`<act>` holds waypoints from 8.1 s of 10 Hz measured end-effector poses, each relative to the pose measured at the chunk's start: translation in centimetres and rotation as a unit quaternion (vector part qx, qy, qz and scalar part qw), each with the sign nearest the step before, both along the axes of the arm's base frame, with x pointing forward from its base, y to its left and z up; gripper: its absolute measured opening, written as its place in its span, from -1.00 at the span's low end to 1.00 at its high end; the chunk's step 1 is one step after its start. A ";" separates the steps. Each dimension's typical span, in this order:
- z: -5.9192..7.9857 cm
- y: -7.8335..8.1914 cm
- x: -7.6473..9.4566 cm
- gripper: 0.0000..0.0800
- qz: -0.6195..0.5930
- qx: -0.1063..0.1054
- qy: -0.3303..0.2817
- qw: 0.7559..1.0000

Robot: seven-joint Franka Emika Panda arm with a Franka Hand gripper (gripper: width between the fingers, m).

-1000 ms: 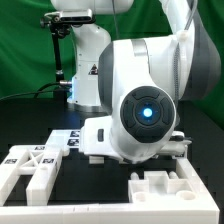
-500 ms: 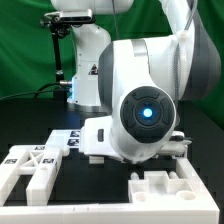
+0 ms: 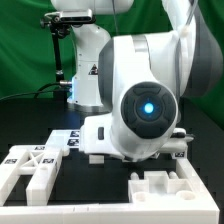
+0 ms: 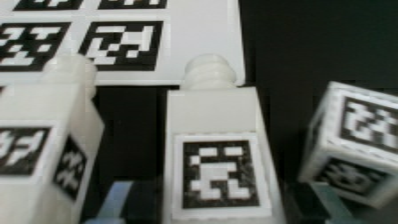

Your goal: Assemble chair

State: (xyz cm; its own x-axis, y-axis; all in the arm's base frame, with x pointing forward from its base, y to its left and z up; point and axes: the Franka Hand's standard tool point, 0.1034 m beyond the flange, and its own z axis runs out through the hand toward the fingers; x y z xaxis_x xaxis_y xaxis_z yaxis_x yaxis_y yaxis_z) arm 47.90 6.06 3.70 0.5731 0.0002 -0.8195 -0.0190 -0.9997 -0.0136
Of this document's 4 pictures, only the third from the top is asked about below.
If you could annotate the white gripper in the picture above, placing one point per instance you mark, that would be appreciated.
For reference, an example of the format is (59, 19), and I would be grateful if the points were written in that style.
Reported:
(102, 135)

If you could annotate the white frame wall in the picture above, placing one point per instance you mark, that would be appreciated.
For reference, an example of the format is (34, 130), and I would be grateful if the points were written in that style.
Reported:
(201, 210)

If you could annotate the white chair back ladder part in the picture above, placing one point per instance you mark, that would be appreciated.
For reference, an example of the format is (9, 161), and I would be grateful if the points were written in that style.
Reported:
(41, 163)

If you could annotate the black camera stand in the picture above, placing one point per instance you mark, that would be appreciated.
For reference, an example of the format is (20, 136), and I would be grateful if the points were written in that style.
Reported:
(58, 31)

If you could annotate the grey mounted camera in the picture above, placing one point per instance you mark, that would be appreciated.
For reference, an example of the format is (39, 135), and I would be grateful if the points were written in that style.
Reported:
(71, 17)

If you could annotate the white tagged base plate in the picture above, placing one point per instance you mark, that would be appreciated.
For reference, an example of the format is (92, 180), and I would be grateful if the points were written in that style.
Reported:
(64, 139)

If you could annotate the white tagged cube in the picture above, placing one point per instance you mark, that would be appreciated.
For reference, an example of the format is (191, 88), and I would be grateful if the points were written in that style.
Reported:
(179, 155)

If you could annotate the white threaded peg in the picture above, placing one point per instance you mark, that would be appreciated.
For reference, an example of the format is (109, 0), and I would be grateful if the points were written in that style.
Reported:
(173, 175)

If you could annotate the white chair seat plate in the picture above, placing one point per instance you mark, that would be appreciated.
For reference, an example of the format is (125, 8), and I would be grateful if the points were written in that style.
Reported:
(156, 185)

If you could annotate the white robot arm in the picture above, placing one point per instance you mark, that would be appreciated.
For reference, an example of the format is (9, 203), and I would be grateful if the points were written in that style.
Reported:
(133, 83)

